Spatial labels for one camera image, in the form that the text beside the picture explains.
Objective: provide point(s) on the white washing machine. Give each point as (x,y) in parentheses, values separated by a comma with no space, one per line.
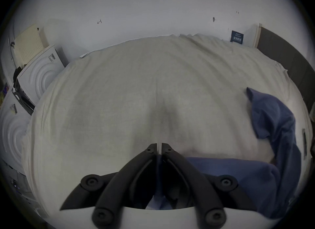
(11,127)
(40,71)

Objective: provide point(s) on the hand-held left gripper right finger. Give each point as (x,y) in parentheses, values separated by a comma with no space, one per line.
(189,176)

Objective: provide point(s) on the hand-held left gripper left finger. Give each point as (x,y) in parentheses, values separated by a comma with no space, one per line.
(128,173)

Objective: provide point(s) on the small dark blue box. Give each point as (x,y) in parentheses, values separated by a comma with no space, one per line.
(237,36)

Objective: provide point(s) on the beige perforated board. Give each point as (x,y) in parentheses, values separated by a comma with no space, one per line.
(29,44)

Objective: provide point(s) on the dark blue shirt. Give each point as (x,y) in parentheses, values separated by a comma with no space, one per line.
(270,173)

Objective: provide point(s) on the dark padded headboard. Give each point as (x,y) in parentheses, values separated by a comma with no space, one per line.
(290,55)

